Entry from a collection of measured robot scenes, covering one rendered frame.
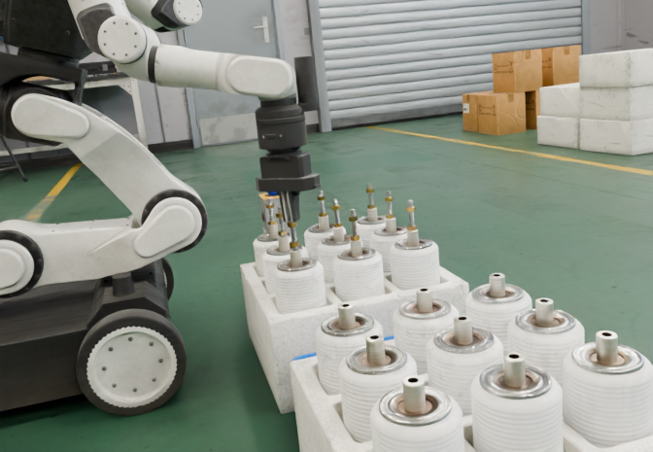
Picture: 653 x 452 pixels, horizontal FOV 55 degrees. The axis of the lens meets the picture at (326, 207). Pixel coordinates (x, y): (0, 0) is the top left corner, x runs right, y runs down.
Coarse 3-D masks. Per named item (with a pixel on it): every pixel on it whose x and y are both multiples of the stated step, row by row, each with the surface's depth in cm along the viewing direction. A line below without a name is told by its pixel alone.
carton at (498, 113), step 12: (480, 96) 485; (492, 96) 468; (504, 96) 464; (516, 96) 467; (480, 108) 488; (492, 108) 471; (504, 108) 466; (516, 108) 468; (480, 120) 491; (492, 120) 474; (504, 120) 468; (516, 120) 470; (480, 132) 494; (492, 132) 476; (504, 132) 470; (516, 132) 472
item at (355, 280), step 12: (336, 264) 118; (348, 264) 117; (360, 264) 116; (372, 264) 117; (336, 276) 119; (348, 276) 117; (360, 276) 117; (372, 276) 117; (336, 288) 121; (348, 288) 118; (360, 288) 117; (372, 288) 118; (384, 288) 121; (348, 300) 118
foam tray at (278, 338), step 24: (264, 288) 129; (432, 288) 119; (456, 288) 119; (264, 312) 115; (312, 312) 113; (336, 312) 113; (360, 312) 114; (384, 312) 116; (264, 336) 120; (288, 336) 111; (312, 336) 113; (384, 336) 117; (264, 360) 126; (288, 360) 112; (288, 384) 113; (288, 408) 114
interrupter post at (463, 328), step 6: (456, 318) 79; (462, 318) 79; (468, 318) 79; (456, 324) 78; (462, 324) 78; (468, 324) 78; (456, 330) 79; (462, 330) 78; (468, 330) 78; (456, 336) 79; (462, 336) 78; (468, 336) 78; (462, 342) 78; (468, 342) 78
